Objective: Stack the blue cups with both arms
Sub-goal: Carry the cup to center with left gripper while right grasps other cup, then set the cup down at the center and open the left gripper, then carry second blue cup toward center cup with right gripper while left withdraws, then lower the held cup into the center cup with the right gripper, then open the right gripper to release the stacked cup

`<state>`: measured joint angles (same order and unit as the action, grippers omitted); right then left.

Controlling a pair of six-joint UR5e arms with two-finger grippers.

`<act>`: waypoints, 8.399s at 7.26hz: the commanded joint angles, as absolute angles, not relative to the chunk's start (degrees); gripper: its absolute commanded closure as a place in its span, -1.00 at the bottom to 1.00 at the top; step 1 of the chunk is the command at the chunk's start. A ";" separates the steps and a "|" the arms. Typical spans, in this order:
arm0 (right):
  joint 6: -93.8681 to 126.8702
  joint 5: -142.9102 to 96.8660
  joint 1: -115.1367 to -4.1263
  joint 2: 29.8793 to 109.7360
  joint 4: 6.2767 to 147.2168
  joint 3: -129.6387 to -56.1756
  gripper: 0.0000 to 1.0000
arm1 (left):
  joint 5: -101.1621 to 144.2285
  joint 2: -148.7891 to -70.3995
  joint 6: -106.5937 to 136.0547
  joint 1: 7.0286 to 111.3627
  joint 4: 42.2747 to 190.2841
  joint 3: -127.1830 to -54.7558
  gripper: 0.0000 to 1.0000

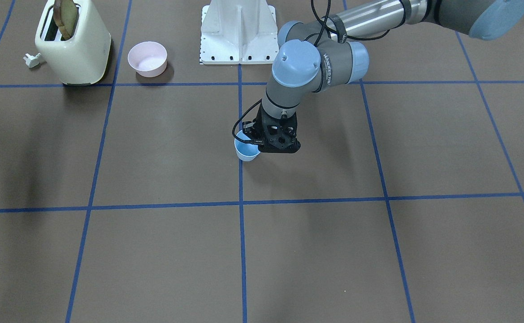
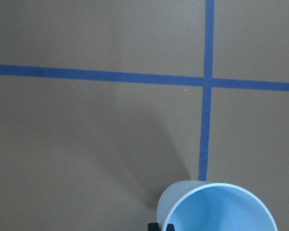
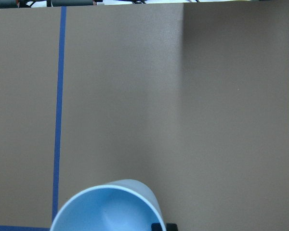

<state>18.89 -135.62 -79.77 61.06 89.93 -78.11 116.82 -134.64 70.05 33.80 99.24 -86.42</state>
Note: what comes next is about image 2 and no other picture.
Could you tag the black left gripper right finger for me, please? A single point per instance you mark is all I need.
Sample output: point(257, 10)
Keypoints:
point(170, 227)

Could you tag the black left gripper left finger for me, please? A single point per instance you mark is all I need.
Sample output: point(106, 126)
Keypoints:
point(153, 227)

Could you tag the light blue cup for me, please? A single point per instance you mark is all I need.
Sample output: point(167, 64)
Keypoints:
point(205, 206)

